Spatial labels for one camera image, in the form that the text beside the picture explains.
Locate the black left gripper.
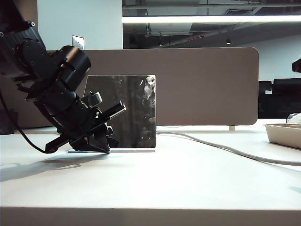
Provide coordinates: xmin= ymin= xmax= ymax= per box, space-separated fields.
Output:
xmin=35 ymin=90 xmax=127 ymax=155

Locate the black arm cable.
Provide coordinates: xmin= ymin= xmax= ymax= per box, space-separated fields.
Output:
xmin=0 ymin=90 xmax=51 ymax=154

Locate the brown desk divider panel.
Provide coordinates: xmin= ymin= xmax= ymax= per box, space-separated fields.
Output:
xmin=0 ymin=46 xmax=259 ymax=129

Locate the square mirror with white stand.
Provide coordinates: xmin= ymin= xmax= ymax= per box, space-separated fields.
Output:
xmin=67 ymin=74 xmax=157 ymax=154

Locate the ceiling light strip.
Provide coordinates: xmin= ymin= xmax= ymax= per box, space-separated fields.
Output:
xmin=122 ymin=15 xmax=301 ymax=24

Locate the grey cable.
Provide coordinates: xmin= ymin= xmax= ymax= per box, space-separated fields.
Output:
xmin=156 ymin=131 xmax=301 ymax=166

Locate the silver wall switch plate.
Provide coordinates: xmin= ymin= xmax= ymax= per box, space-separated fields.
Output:
xmin=71 ymin=35 xmax=85 ymax=50

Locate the dark cup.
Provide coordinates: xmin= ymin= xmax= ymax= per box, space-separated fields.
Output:
xmin=0 ymin=109 xmax=19 ymax=135

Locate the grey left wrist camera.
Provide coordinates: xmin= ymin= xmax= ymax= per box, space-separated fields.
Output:
xmin=82 ymin=90 xmax=103 ymax=110

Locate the beige paper tray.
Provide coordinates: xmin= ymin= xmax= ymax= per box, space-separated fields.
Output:
xmin=262 ymin=123 xmax=301 ymax=150

